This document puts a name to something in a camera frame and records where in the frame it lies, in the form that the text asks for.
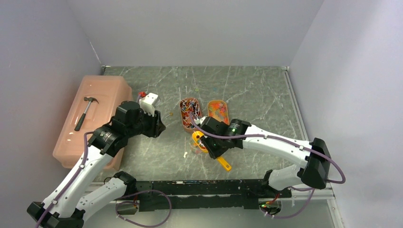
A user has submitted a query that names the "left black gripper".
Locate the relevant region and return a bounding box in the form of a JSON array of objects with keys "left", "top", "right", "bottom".
[{"left": 126, "top": 105, "right": 166, "bottom": 138}]

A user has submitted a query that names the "orange plastic scoop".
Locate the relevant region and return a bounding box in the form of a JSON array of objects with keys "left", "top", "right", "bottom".
[{"left": 192, "top": 131, "right": 232, "bottom": 172}]

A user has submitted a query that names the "black hammer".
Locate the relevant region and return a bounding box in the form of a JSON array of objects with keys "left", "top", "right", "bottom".
[{"left": 74, "top": 97, "right": 99, "bottom": 132}]

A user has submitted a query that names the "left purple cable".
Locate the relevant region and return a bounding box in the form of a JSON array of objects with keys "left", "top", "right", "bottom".
[{"left": 115, "top": 190, "right": 173, "bottom": 228}]

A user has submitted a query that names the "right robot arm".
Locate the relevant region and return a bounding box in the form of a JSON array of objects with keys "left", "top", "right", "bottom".
[{"left": 199, "top": 117, "right": 331, "bottom": 197}]

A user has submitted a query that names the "pink plastic storage box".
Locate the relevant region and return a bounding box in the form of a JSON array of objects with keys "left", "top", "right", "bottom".
[{"left": 53, "top": 76, "right": 133, "bottom": 169}]

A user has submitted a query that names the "clear plastic jar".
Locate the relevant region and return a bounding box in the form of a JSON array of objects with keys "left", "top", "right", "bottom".
[{"left": 190, "top": 139, "right": 204, "bottom": 154}]

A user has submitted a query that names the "black base frame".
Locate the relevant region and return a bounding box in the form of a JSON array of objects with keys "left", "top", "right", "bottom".
[{"left": 119, "top": 179, "right": 291, "bottom": 212}]

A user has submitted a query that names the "tray of gummy candies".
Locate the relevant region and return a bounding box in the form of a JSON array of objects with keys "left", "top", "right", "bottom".
[{"left": 208, "top": 100, "right": 230, "bottom": 125}]

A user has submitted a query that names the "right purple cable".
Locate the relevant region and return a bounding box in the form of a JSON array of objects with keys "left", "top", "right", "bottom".
[{"left": 189, "top": 113, "right": 346, "bottom": 220}]

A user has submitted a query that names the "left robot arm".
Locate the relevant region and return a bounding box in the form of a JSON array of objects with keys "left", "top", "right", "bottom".
[{"left": 27, "top": 98, "right": 166, "bottom": 228}]

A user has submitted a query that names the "aluminium table rail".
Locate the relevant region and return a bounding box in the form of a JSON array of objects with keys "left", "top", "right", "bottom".
[{"left": 281, "top": 66, "right": 345, "bottom": 228}]

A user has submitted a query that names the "purple cable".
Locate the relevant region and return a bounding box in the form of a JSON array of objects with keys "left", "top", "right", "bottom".
[
  {"left": 189, "top": 113, "right": 346, "bottom": 220},
  {"left": 115, "top": 190, "right": 173, "bottom": 228}
]

